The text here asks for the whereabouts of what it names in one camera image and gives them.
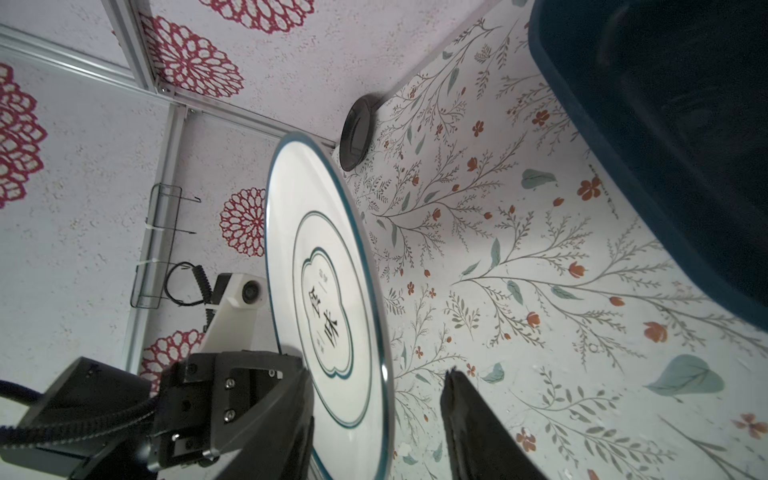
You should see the white plate brown flower outline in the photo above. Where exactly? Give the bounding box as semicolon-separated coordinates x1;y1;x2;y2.
265;132;395;479

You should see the small black plate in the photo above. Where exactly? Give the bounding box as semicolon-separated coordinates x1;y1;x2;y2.
339;94;381;172

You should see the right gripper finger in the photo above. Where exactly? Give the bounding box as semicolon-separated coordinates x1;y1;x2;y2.
440;369;545;480

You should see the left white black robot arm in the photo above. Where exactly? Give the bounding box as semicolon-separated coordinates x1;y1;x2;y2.
1;351;314;479

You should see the black wire wall rack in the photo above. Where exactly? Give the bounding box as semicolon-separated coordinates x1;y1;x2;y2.
130;183;202;310

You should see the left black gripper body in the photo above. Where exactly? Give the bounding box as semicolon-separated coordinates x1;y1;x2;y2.
148;351;315;479

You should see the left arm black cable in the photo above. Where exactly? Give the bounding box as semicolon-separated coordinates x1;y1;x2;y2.
163;261;215;328

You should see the teal plastic bin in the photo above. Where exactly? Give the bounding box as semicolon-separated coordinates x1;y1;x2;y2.
529;1;767;329

